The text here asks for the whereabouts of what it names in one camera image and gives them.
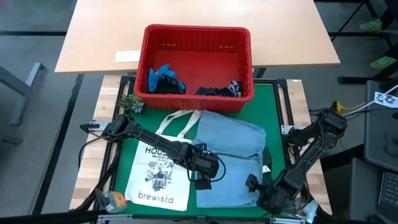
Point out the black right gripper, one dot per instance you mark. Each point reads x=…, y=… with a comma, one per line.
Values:
x=273, y=199

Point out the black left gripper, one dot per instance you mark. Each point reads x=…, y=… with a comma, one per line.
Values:
x=205, y=166

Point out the dark green shirt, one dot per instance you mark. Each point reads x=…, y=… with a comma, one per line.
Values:
x=267, y=161

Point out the light blue denim garment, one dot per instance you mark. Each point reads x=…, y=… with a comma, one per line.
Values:
x=230, y=137

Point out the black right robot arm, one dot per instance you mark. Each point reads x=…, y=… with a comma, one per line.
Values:
x=311, y=155

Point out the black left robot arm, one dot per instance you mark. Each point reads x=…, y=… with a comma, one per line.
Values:
x=149, y=137

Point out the red plastic laundry bin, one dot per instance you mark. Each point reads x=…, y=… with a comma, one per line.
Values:
x=192, y=40

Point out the clear spray bottle white nozzle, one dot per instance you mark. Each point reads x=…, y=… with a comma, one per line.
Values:
x=311, y=208

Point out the white printed tote bag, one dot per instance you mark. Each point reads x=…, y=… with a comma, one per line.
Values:
x=146, y=196

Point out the black printed garment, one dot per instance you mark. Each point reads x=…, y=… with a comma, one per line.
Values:
x=217, y=91

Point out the green table mat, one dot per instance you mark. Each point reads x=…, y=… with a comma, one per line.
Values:
x=267, y=112

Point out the clear bottle orange label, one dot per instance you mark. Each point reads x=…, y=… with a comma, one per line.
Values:
x=116, y=202

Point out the small potted plant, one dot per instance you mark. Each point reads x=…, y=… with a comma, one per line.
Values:
x=132, y=103

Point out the bright blue cloth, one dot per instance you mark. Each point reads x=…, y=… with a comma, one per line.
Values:
x=154, y=81

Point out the laptop keyboard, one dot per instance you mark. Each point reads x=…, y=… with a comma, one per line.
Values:
x=390, y=193

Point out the white rectangular label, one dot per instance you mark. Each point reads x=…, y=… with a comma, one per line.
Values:
x=127, y=56

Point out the black metal stand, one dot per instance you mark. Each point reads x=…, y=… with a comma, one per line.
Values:
x=354, y=80

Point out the white printed paper tag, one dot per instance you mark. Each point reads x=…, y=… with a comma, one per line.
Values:
x=385, y=100

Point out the light wooden desk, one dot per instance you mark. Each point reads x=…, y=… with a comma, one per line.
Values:
x=124, y=25

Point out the person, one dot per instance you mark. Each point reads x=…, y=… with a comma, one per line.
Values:
x=382, y=63

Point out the grey metal desk leg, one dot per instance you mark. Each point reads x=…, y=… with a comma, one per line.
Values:
x=28, y=84

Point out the black metal table frame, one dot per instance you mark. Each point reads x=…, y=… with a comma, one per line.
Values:
x=281, y=84

